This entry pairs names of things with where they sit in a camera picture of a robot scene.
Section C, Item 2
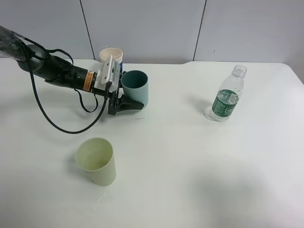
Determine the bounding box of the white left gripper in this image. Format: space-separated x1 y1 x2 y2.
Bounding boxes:
91 70 144 115

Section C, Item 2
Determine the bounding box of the teal plastic cup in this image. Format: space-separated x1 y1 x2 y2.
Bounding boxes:
121 70 148 108

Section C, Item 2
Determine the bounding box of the clear green-label water bottle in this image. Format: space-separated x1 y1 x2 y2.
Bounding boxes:
204 65 247 122

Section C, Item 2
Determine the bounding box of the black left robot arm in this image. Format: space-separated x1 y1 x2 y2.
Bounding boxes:
0 27 144 115

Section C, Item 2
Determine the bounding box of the blue white paper cup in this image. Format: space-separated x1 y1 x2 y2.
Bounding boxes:
99 47 123 69

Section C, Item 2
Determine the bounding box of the light green plastic cup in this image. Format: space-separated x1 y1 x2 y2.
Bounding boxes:
75 138 116 186

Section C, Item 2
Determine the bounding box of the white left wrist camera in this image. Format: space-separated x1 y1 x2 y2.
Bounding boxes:
101 56 121 92

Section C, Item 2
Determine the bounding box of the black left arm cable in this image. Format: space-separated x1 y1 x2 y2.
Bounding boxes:
16 38 112 134

